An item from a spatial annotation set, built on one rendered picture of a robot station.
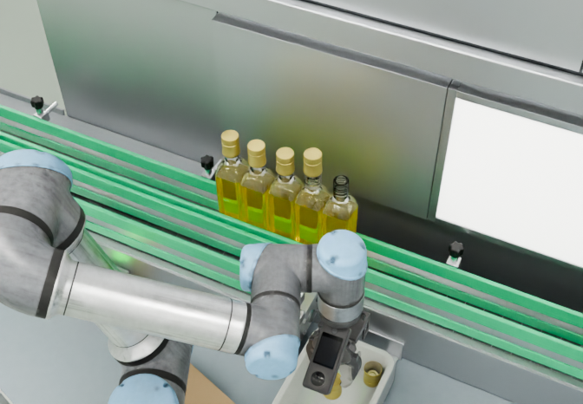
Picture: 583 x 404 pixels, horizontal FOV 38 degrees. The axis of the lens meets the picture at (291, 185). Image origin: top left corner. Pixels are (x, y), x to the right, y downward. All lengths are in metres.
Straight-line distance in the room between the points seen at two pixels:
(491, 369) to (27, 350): 0.94
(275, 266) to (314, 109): 0.46
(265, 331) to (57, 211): 0.34
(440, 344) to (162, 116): 0.79
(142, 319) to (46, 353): 0.70
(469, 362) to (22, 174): 0.93
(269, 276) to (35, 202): 0.35
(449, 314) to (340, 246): 0.43
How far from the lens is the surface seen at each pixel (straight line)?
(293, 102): 1.65
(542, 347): 1.62
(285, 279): 1.25
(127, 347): 1.46
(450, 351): 1.69
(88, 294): 1.16
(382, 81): 1.52
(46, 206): 1.22
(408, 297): 1.65
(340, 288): 1.29
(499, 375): 1.70
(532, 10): 1.39
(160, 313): 1.17
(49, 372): 1.83
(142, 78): 1.89
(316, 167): 1.53
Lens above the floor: 2.24
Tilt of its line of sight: 46 degrees down
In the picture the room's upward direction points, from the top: 1 degrees counter-clockwise
